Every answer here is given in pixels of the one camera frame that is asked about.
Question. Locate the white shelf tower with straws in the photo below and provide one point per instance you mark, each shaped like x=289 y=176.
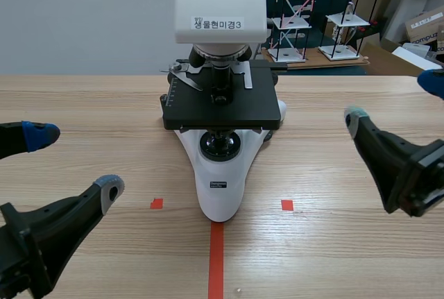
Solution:
x=293 y=23

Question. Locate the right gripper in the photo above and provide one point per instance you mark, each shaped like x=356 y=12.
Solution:
x=421 y=181

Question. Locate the white shelf tower black rods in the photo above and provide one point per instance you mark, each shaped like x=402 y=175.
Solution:
x=347 y=21

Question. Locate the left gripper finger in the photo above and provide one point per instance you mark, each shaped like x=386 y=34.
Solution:
x=33 y=136

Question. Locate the dark blue chair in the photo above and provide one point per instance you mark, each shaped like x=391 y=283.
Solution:
x=322 y=4

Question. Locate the white and black microscope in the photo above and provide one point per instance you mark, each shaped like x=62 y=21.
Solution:
x=218 y=0

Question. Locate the flat brown cardboard box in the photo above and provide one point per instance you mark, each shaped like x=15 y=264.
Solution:
x=388 y=59

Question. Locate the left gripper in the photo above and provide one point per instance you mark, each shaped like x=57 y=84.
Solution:
x=19 y=264

